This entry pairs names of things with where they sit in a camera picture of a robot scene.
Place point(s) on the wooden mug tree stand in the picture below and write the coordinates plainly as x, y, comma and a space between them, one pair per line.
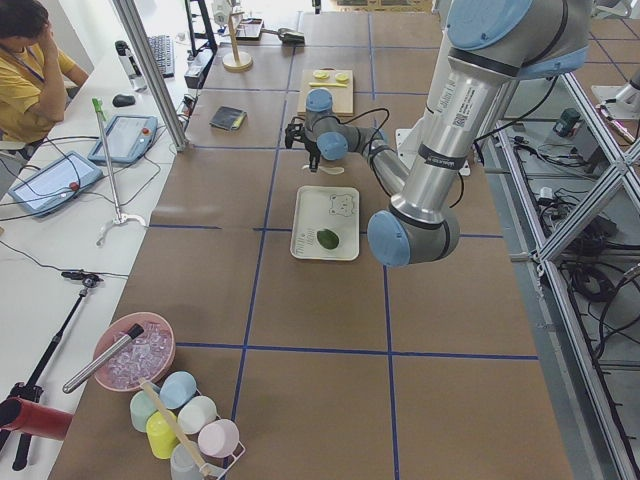
236, 61

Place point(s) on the pink bowl with ice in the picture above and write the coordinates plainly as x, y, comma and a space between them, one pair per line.
147, 357

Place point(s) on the metal muddler rod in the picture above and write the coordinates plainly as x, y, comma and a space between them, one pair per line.
90, 369

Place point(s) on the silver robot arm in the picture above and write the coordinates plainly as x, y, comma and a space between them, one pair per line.
485, 45

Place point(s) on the blue cup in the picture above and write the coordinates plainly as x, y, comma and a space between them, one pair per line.
178, 388

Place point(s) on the upper yellow lemon slice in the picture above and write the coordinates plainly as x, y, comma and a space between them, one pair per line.
321, 75

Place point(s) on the far teach pendant tablet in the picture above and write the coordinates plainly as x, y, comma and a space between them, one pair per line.
128, 136

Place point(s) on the green lime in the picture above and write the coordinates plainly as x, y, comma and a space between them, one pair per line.
327, 239

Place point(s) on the grey cup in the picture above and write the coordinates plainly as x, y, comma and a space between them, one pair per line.
182, 465

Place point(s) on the wooden cutting board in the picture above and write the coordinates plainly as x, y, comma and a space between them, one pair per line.
342, 98

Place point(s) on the teach pendant tablet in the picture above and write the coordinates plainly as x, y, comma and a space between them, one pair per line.
53, 186
128, 136

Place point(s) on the white rectangular tray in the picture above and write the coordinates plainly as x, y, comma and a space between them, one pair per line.
322, 207

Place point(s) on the yellow plastic knife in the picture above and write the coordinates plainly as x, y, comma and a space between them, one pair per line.
327, 85

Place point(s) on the black tripod stick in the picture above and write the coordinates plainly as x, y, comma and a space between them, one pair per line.
29, 390

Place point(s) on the metal reach grabber pole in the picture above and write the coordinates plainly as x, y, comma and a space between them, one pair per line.
121, 218

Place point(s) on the near teach pendant tablet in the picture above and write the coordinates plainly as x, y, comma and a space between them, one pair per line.
53, 186

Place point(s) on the yellow cup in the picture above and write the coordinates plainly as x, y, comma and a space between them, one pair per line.
161, 438

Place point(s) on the white cup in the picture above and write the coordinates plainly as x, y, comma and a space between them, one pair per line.
196, 414

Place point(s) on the dark wooden glass tray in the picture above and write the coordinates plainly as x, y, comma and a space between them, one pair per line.
249, 29

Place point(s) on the red cylinder bottle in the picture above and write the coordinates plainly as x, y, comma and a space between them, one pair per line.
26, 416

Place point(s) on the person in yellow shirt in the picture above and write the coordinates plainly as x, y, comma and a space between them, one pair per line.
34, 70

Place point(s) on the black keyboard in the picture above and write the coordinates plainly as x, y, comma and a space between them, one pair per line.
162, 48

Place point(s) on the wooden stick on cups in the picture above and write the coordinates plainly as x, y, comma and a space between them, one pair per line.
206, 470

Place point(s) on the grey yellow sponge cloth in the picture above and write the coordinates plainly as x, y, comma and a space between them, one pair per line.
228, 118

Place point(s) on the pink cup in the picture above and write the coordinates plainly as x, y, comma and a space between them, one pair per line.
219, 438

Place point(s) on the green cup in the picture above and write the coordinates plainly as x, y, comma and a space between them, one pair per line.
141, 408

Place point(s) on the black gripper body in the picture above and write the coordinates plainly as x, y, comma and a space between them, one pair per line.
313, 150

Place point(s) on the black computer mouse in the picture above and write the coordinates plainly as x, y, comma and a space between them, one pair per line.
122, 100

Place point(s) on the white ceramic spoon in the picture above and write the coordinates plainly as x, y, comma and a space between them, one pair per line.
327, 170

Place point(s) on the aluminium frame post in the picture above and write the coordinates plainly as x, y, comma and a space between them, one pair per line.
134, 28

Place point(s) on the metal scoop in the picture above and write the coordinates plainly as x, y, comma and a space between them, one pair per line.
286, 36

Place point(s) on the yellow lemon slice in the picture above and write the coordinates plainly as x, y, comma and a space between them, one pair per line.
321, 75
341, 77

